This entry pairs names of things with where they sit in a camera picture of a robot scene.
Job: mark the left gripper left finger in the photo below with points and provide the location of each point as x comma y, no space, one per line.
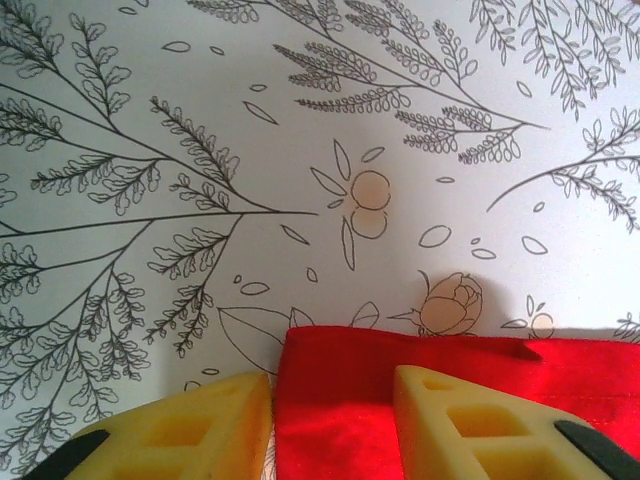
190,435

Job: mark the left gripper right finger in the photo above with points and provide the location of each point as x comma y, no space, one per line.
475,435

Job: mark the red printed t-shirt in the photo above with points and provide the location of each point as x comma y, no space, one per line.
335,390

